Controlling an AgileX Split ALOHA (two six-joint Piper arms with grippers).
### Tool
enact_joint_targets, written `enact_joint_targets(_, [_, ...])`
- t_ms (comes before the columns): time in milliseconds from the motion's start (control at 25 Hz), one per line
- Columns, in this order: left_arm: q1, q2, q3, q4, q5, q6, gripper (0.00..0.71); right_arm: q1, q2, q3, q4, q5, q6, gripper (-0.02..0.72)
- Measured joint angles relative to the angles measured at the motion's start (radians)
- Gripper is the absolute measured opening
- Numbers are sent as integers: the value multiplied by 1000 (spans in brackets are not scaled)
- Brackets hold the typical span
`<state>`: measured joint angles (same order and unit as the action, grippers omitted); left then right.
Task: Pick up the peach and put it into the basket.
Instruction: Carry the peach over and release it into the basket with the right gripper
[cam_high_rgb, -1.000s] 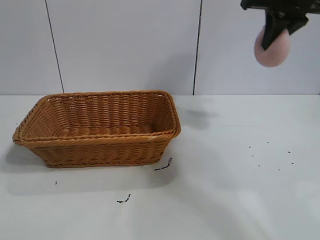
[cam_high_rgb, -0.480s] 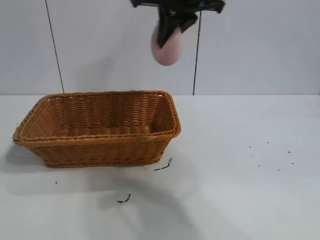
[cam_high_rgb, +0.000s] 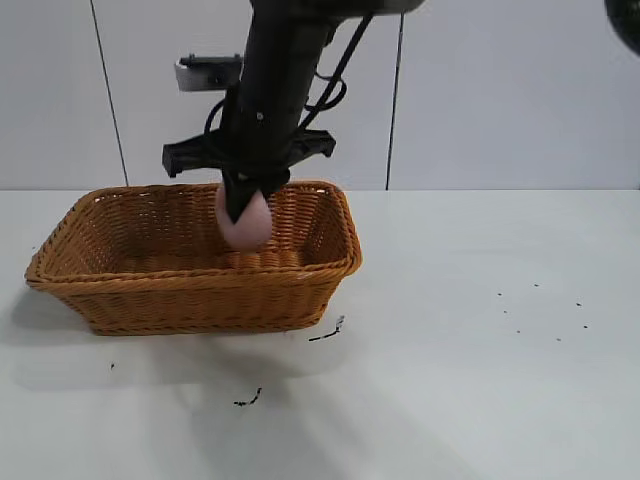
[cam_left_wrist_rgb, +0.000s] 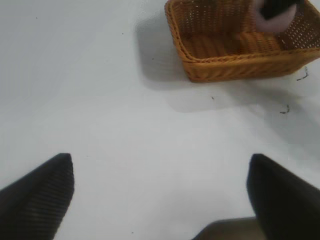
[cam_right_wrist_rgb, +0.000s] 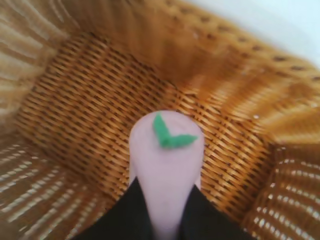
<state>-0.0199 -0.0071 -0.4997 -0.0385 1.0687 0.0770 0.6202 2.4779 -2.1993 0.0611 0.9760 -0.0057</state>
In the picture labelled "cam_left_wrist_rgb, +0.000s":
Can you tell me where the brown woven wicker basket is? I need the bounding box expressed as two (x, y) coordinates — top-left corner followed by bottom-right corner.
(164, 0), (320, 83)

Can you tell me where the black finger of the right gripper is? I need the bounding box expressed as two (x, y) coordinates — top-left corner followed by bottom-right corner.
(259, 0), (306, 20)

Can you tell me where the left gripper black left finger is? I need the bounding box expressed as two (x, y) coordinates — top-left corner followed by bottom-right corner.
(0, 152), (75, 240)

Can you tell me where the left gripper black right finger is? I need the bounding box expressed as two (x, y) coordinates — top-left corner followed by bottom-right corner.
(245, 153), (320, 240)

